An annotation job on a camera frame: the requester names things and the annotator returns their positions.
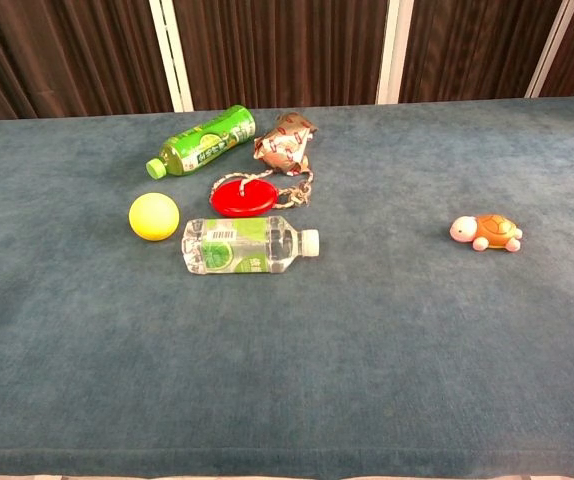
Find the red disc with braided rope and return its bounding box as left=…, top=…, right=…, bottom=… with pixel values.
left=209, top=155, right=315, bottom=218

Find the white frame post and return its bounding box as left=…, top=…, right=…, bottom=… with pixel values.
left=148, top=0, right=195, bottom=113
left=376, top=0, right=415, bottom=105
left=524, top=0, right=574, bottom=99

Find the yellow ball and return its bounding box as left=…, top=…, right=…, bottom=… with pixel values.
left=127, top=192, right=181, bottom=242

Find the blue velvet table cloth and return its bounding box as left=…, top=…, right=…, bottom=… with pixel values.
left=0, top=96, right=574, bottom=479

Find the orange toy turtle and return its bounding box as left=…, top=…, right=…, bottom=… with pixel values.
left=449, top=213, right=524, bottom=253

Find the crumpled brown snack wrapper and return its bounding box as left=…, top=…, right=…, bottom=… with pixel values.
left=252, top=112, right=319, bottom=178

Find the clear water bottle green label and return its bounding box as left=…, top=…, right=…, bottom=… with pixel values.
left=181, top=215, right=322, bottom=275

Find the green tea bottle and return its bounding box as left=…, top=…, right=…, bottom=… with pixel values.
left=145, top=104, right=257, bottom=181

